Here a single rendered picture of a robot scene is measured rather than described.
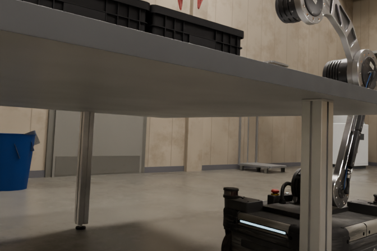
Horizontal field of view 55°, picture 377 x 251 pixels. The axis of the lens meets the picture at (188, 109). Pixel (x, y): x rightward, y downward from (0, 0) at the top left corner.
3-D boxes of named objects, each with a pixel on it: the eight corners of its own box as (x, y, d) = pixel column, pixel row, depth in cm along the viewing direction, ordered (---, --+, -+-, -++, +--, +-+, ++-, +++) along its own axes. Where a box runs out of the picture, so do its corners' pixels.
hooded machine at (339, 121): (369, 168, 752) (369, 105, 761) (355, 169, 716) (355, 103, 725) (339, 165, 802) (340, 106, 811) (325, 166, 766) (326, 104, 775)
